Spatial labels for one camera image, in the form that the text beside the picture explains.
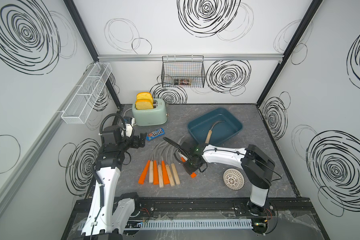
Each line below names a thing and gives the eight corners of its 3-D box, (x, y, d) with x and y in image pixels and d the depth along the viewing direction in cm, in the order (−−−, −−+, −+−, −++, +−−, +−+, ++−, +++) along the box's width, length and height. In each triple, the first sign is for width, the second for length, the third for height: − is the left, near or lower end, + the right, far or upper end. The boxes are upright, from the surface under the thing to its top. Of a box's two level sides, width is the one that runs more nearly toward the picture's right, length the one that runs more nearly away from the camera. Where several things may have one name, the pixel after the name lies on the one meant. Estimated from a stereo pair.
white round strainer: (222, 190, 81) (225, 188, 77) (219, 171, 88) (221, 168, 84) (244, 191, 81) (247, 188, 77) (239, 171, 88) (242, 168, 84)
